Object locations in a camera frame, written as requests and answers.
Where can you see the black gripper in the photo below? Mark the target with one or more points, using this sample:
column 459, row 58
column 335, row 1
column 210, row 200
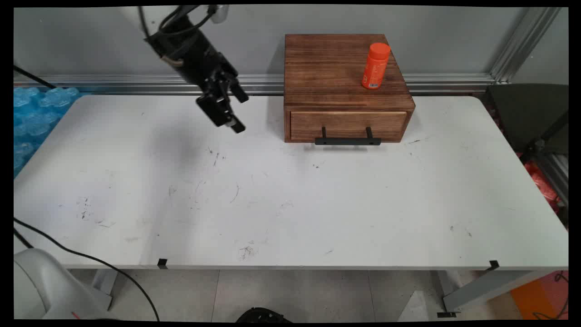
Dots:
column 195, row 59

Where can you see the brown wooden drawer cabinet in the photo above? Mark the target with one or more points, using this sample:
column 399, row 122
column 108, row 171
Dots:
column 331, row 68

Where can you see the orange plastic bottle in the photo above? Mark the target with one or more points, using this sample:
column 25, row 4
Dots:
column 376, row 66

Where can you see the black tape piece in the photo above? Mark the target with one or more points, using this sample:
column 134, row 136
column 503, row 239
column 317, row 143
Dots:
column 494, row 265
column 162, row 263

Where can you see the blue bubble wrap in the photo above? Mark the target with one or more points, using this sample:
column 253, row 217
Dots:
column 36, row 118

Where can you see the black round object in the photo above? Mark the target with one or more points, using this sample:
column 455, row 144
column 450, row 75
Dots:
column 261, row 315

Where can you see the grey table leg with foot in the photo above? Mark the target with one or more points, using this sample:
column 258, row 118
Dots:
column 485, row 286

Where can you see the red plastic bag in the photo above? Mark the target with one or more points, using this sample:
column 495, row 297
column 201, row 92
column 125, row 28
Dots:
column 542, row 184

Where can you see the orange box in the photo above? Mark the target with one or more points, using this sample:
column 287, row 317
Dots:
column 540, row 295

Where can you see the horizontal aluminium rail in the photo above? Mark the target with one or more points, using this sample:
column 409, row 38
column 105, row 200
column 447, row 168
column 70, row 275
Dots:
column 113, row 84

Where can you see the slanted aluminium post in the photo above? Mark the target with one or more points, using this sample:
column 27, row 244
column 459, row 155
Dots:
column 526, row 43

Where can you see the aluminium frame profile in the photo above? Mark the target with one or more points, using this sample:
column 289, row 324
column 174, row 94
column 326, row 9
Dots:
column 553, row 175

